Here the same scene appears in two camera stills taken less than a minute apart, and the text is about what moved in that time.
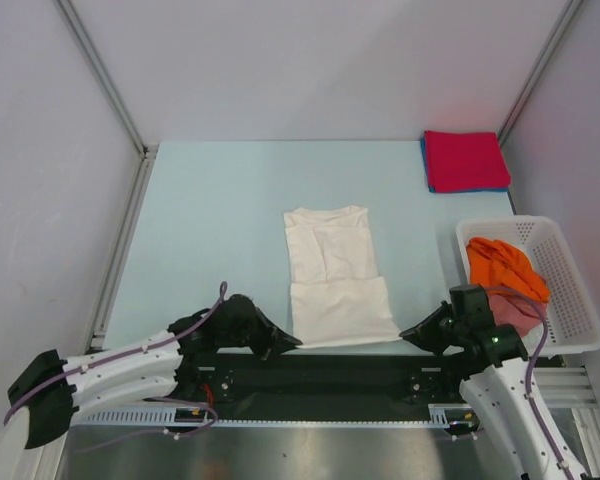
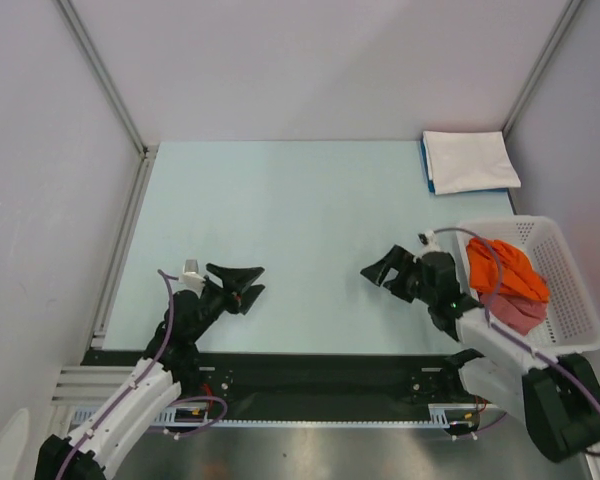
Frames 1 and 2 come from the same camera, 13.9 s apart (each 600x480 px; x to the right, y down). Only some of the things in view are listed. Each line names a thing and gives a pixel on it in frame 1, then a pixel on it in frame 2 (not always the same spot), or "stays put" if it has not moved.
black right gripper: (423, 333) → (401, 260)
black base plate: (321, 380) stays put
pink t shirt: (517, 312) stays put
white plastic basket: (573, 323) stays put
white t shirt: (337, 297) → (463, 161)
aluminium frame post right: (564, 23) stays put
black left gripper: (280, 341) → (236, 280)
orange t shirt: (501, 267) stays put
